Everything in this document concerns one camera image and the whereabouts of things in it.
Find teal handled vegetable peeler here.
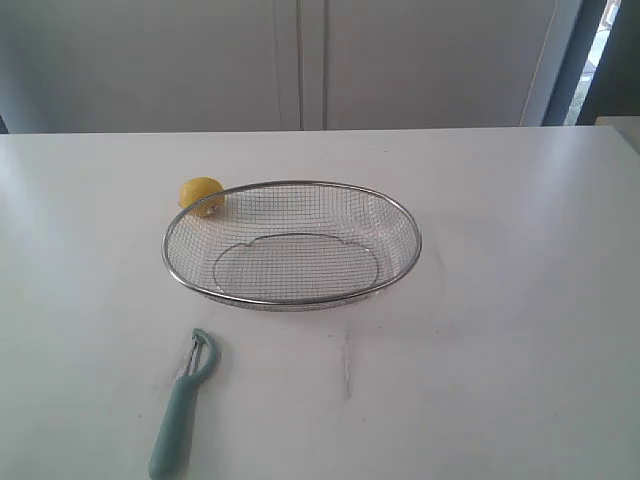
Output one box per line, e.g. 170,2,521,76
148,328,219,479

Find oval wire mesh basket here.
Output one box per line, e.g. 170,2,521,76
161,180,422,311

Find yellow lemon with sticker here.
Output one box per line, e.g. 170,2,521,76
179,177,225,218

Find white cabinet doors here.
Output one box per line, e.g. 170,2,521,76
1,1,579,133

